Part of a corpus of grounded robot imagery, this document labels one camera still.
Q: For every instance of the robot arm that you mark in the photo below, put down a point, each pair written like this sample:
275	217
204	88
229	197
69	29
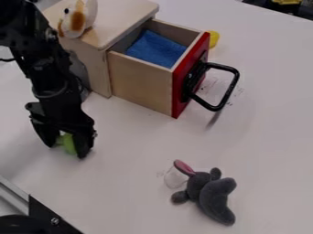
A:
36	51

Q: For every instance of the white and brown plush animal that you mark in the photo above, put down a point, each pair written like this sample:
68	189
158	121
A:
76	17

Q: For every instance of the grey plush rabbit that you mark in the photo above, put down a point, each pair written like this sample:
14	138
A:
207	190

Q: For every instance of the yellow toy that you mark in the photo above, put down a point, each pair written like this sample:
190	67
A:
213	39

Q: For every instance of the green toy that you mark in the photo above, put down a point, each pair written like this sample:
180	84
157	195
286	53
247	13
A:
67	143

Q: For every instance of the drawer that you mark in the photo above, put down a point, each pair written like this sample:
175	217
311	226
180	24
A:
163	70

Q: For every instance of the blue cloth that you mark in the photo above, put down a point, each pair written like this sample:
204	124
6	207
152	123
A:
156	49

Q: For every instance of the cabinet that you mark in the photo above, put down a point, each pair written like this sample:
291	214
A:
95	30

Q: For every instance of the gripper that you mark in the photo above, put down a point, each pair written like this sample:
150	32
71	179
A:
57	109

